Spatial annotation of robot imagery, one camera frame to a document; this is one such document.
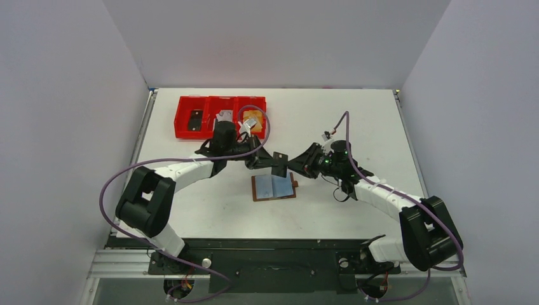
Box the brown leather card holder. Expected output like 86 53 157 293
251 172 299 202

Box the red bin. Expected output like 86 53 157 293
208 96 238 132
235 96 267 139
174 96 212 140

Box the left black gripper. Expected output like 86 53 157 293
224 134 278 170

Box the white VIP card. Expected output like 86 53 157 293
215 109 233 122

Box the aluminium frame rail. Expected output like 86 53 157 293
87 249 209 279

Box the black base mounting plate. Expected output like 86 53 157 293
106 236 408 297

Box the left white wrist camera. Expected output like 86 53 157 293
238 118 258 137

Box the dark grey chip card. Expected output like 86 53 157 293
271 152 288 177

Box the yellow card holder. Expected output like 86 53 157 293
242 110 264 132

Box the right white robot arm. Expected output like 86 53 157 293
287 140 463 271

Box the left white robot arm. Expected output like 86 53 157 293
115 121 278 273

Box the black card holder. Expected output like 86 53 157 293
187 109 203 132

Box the red right bin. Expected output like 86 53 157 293
235 96 267 139

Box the red left bin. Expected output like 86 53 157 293
174 96 212 140

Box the red middle bin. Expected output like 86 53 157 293
208 96 238 132

